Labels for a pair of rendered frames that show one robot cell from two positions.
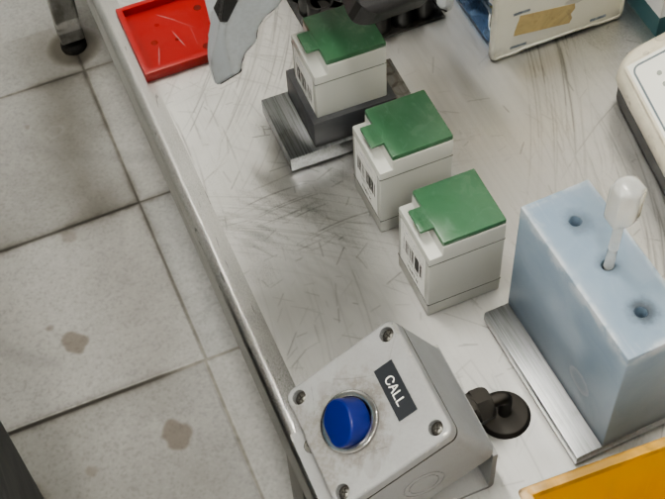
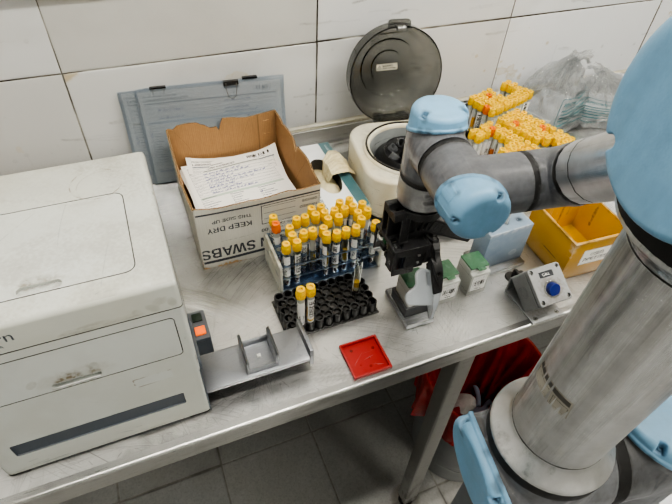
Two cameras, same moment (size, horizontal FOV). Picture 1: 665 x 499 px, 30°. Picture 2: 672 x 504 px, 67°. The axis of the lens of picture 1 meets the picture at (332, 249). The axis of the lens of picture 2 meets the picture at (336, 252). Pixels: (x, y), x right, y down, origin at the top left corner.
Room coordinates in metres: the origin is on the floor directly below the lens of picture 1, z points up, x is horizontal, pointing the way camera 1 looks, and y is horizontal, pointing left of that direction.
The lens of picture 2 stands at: (0.72, 0.57, 1.61)
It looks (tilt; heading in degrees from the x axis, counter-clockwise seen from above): 45 degrees down; 265
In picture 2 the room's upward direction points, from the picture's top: 4 degrees clockwise
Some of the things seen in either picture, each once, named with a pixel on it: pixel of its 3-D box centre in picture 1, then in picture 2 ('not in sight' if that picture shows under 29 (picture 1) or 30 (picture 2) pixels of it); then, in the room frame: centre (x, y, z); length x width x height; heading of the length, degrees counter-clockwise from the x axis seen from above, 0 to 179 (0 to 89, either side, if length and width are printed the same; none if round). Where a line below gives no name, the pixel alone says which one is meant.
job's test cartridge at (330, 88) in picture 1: (339, 72); (412, 291); (0.53, -0.01, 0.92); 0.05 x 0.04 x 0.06; 108
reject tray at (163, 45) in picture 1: (178, 30); (365, 356); (0.62, 0.09, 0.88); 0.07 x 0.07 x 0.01; 19
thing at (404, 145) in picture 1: (402, 160); (442, 282); (0.46, -0.05, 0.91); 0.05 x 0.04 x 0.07; 109
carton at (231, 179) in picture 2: not in sight; (242, 184); (0.85, -0.28, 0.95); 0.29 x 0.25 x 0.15; 109
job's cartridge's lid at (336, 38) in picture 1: (338, 34); (414, 279); (0.53, -0.01, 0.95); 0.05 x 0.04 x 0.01; 108
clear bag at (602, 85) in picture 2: not in sight; (606, 93); (-0.12, -0.71, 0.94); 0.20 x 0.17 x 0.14; 171
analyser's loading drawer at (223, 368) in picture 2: not in sight; (244, 358); (0.81, 0.12, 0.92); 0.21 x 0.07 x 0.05; 19
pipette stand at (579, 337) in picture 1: (594, 319); (499, 242); (0.34, -0.13, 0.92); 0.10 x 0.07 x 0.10; 21
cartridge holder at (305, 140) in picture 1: (341, 103); (409, 301); (0.53, -0.01, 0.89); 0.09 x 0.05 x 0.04; 108
